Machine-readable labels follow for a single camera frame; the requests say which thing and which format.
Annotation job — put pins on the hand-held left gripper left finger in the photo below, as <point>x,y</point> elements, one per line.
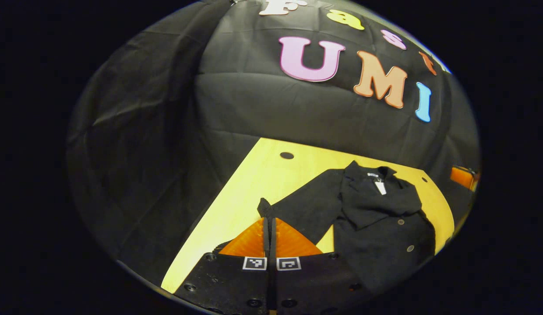
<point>227,284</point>

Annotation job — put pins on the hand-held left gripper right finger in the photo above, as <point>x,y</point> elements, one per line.
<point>315,284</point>

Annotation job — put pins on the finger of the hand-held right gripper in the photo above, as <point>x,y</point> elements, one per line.
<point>462,177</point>

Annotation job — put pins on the black button shirt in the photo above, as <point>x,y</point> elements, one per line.
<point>376,218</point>

